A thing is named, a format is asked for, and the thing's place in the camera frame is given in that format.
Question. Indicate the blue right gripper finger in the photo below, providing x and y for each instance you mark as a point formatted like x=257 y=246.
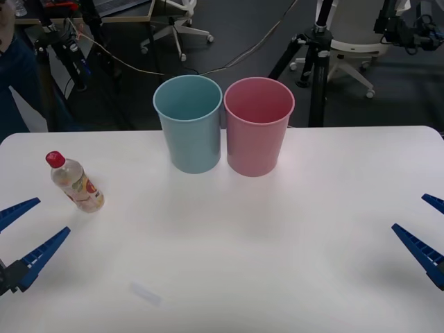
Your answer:
x=436 y=202
x=423 y=255

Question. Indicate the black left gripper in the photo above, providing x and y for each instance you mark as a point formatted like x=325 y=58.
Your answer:
x=2 y=277

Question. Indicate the clear bottle with red cap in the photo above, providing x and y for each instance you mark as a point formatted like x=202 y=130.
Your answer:
x=78 y=185

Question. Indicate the person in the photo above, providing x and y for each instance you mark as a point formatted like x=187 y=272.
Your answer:
x=17 y=90

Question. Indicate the white office chair with seat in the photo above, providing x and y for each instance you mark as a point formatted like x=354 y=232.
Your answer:
x=357 y=45

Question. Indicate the black tripod with grey collar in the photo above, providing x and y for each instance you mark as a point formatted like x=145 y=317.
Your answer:
x=317 y=69

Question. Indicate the pale blue plastic bin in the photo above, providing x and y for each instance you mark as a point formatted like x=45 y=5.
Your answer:
x=192 y=145

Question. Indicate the pink plastic bin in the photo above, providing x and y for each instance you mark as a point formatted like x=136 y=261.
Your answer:
x=255 y=149

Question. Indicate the wood-edged dark desk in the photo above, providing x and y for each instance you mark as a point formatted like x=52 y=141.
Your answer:
x=125 y=10

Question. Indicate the grey laptop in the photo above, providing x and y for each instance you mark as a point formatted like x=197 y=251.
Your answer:
x=114 y=5

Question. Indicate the white office chair star base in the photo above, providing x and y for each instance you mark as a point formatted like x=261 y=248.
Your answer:
x=175 y=31

